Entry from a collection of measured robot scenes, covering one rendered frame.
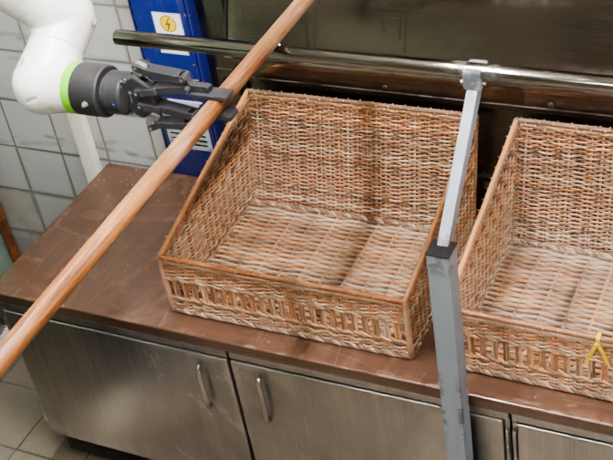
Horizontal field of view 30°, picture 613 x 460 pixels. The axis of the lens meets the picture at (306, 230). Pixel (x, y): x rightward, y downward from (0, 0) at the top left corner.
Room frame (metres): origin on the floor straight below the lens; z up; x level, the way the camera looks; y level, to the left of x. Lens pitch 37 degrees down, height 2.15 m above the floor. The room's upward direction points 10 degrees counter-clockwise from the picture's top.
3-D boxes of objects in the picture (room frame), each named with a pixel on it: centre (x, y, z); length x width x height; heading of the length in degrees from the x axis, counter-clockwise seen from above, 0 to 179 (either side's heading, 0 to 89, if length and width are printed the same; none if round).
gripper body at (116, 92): (1.73, 0.25, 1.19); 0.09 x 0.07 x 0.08; 60
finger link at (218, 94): (1.65, 0.11, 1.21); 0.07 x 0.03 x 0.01; 60
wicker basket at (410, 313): (1.94, -0.04, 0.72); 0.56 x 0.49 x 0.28; 60
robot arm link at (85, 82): (1.77, 0.31, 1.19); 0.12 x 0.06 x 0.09; 150
